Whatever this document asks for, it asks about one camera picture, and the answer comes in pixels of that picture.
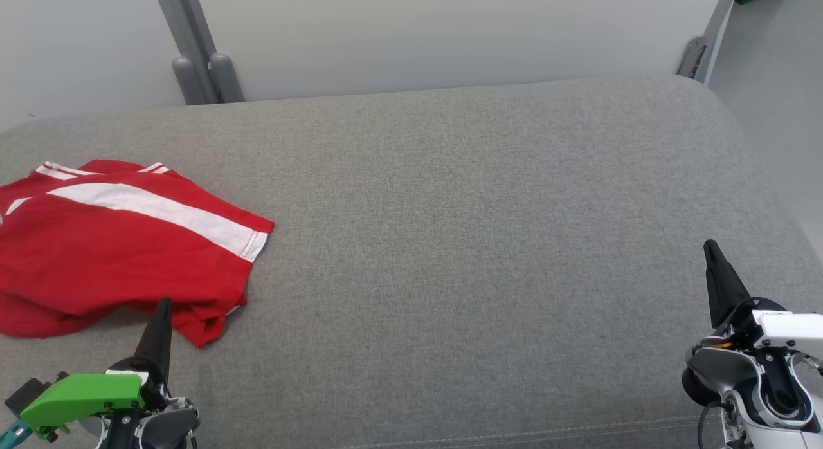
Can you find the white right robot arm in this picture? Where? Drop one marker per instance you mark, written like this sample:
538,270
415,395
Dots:
742,433

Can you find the metal hinge bracket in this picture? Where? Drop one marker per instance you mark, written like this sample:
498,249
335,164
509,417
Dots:
693,55

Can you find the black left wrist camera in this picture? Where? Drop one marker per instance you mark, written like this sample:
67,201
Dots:
26,392

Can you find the grey partition end post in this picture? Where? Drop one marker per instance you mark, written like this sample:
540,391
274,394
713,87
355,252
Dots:
720,18

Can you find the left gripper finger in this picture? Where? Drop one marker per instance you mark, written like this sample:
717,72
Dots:
157,339

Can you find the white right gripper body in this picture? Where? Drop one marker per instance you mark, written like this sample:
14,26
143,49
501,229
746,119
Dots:
784,333

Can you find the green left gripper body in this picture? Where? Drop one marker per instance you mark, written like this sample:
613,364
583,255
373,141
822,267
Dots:
83,397

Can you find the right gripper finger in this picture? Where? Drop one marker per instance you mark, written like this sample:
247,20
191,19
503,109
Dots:
723,285

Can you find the grey sofa cushion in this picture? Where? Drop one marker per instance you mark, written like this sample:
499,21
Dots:
450,243

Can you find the grey cylindrical post bumper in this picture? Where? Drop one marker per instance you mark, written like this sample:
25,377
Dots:
186,82
226,79

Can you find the red shorts white stripe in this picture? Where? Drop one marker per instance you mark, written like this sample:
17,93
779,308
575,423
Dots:
96,256

